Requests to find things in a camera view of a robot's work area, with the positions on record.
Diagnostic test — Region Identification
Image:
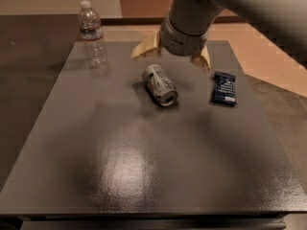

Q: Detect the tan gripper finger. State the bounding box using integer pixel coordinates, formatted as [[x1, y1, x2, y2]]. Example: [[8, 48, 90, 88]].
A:
[[130, 31, 161, 60], [190, 46, 211, 72]]

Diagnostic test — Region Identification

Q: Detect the silver 7up soda can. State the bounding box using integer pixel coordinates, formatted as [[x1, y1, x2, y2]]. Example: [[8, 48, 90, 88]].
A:
[[142, 64, 178, 107]]

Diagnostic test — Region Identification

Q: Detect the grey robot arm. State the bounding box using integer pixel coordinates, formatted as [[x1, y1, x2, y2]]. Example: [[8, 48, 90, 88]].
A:
[[130, 0, 307, 70]]

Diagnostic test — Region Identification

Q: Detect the dark blue snack packet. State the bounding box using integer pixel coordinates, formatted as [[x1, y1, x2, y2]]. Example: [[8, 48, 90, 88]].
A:
[[211, 71, 237, 106]]

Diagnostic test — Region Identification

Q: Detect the clear plastic water bottle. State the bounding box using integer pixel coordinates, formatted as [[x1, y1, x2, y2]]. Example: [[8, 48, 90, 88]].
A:
[[78, 0, 107, 67]]

